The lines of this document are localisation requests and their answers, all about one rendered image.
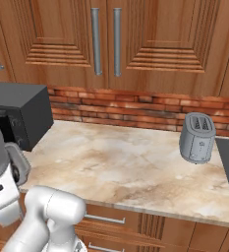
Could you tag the wooden base cupboard door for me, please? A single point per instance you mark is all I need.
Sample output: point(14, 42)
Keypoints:
point(201, 238)

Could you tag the black microwave oven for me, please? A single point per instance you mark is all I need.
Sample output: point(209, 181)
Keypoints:
point(27, 108)

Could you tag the grey toaster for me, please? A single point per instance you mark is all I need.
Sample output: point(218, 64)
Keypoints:
point(198, 141)

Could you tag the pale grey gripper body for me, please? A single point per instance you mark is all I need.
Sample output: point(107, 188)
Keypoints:
point(20, 164)

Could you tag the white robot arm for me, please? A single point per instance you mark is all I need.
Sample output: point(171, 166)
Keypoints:
point(50, 210)

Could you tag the wooden drawer front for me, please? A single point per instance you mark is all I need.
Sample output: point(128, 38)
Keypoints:
point(119, 213)
point(125, 241)

